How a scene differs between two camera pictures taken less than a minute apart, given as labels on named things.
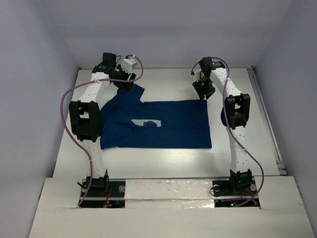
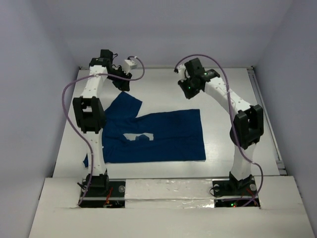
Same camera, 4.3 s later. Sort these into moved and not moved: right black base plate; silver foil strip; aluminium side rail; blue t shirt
Moved: blue t shirt
Not moved: aluminium side rail; silver foil strip; right black base plate
